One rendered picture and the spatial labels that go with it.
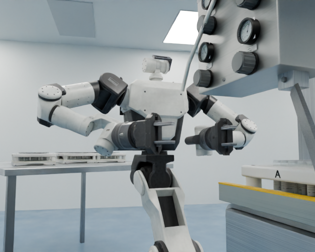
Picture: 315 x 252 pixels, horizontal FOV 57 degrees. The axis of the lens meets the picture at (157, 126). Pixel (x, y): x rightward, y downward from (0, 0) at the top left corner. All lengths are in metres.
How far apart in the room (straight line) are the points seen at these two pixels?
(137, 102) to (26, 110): 4.39
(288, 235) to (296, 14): 0.30
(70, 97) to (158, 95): 0.35
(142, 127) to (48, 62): 4.79
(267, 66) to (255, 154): 5.64
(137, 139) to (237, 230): 0.46
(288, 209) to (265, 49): 0.22
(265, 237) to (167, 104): 0.84
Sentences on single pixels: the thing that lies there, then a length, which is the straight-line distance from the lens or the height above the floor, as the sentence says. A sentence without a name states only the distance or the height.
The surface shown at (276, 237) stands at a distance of 0.48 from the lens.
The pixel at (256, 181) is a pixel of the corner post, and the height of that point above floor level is 0.93.
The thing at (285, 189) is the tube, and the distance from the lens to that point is 0.54.
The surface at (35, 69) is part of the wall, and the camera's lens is 5.60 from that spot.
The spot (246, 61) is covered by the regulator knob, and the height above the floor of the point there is 1.11.
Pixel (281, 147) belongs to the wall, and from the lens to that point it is 6.35.
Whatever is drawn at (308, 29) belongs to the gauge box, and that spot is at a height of 1.15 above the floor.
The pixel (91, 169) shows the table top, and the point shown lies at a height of 0.88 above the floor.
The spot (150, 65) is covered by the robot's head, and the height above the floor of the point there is 1.36.
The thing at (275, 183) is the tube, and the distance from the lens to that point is 0.55.
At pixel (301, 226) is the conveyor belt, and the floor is 0.88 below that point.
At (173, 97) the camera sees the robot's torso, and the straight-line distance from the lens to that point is 1.25.
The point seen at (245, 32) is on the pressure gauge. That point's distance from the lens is 0.47.
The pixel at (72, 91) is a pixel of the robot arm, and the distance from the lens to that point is 1.15.
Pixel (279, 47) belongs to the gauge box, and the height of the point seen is 1.12.
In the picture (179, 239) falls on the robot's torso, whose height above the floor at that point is 0.67.
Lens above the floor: 0.98
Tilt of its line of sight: 5 degrees up
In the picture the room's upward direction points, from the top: straight up
